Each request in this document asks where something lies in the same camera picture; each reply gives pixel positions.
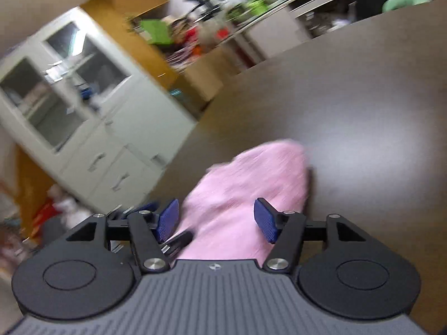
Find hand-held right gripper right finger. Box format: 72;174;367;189
253;197;368;273

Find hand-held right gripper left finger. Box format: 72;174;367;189
66;198;180;273

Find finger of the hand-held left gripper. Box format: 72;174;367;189
160;230;193;256
108;200;160;221

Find pink towel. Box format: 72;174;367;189
173;139;312;261

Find white glass door cabinet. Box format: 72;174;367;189
0;6;199;214

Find blurred red and white bags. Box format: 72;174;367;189
0;181;92;252

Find plain brown cardboard box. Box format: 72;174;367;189
181;47;225;102

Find pile of clothes and bags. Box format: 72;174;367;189
164;16;224;68

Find green cardboard box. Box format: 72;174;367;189
139;19;169;45

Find white sideboard cabinet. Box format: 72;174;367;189
223;0;353;68

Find tall leafy potted plant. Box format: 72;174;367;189
226;0;277;22

